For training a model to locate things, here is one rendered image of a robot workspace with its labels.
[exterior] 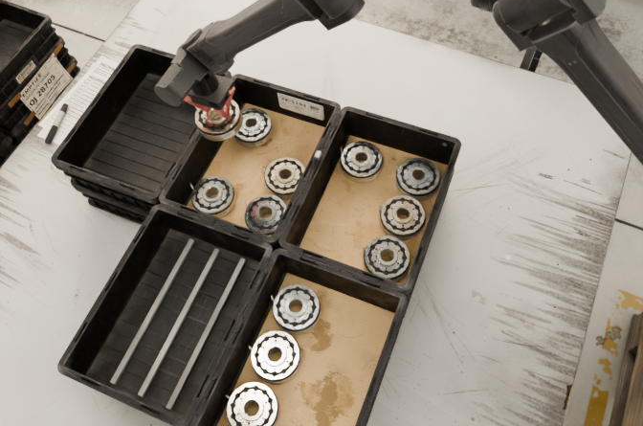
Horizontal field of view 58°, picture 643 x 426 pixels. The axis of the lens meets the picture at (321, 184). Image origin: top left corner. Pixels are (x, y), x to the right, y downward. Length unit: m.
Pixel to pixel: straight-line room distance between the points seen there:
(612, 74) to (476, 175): 0.87
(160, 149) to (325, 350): 0.67
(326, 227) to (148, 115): 0.59
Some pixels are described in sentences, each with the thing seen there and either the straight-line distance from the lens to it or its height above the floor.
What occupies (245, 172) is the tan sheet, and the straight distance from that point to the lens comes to 1.47.
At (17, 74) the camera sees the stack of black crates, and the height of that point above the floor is 0.53.
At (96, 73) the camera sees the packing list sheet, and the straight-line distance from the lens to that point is 1.98.
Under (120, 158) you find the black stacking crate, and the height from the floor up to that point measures 0.83.
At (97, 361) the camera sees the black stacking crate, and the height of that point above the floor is 0.83.
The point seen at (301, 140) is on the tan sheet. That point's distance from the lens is 1.50.
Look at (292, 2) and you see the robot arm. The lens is 0.83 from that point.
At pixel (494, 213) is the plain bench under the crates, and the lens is 1.58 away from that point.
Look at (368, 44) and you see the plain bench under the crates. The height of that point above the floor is 0.70.
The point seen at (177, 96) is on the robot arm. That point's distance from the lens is 1.13.
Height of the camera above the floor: 2.08
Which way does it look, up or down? 61 degrees down
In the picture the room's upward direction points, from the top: 6 degrees counter-clockwise
